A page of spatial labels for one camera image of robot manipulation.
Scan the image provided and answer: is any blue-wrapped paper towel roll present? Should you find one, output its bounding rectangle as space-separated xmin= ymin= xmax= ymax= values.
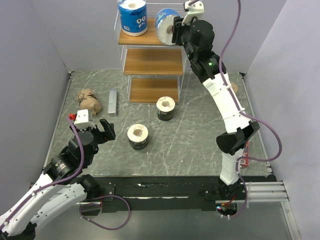
xmin=155 ymin=8 xmax=180 ymax=46

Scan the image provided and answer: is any black-wrapped paper roll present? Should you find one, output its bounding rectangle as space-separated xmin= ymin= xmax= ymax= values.
xmin=156 ymin=96 xmax=176 ymax=121
xmin=127 ymin=124 xmax=149 ymax=150

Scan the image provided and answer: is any blue cartoon paper towel roll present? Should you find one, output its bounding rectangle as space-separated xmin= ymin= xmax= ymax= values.
xmin=117 ymin=0 xmax=148 ymax=37

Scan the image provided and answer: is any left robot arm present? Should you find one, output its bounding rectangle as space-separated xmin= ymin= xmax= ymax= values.
xmin=0 ymin=119 xmax=116 ymax=240

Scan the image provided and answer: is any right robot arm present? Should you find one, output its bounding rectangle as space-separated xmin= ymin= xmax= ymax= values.
xmin=172 ymin=16 xmax=260 ymax=200

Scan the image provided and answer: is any silver Protefix box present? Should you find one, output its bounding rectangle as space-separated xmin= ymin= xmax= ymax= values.
xmin=108 ymin=88 xmax=118 ymax=117

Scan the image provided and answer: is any brown paper roll with drawing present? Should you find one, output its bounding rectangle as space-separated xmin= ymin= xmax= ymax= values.
xmin=76 ymin=88 xmax=102 ymax=116

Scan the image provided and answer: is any brown paper roll with label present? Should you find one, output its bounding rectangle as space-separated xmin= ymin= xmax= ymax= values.
xmin=230 ymin=81 xmax=238 ymax=94

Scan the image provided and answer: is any red and silver box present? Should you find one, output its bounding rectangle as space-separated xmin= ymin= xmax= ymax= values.
xmin=240 ymin=141 xmax=250 ymax=168

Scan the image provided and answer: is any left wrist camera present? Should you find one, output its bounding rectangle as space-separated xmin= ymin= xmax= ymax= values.
xmin=68 ymin=109 xmax=96 ymax=130

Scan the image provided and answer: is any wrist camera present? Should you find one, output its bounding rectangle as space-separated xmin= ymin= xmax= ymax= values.
xmin=182 ymin=0 xmax=205 ymax=26
xmin=68 ymin=109 xmax=96 ymax=130

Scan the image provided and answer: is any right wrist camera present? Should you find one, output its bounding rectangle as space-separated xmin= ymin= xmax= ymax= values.
xmin=182 ymin=0 xmax=205 ymax=26

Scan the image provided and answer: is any wire shelf with wooden boards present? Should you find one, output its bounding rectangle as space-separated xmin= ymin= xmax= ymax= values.
xmin=114 ymin=2 xmax=187 ymax=104

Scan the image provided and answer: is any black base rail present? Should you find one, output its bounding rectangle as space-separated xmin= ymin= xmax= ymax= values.
xmin=37 ymin=174 xmax=277 ymax=213

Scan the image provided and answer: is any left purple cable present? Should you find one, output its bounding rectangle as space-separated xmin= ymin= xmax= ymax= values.
xmin=0 ymin=117 xmax=131 ymax=230

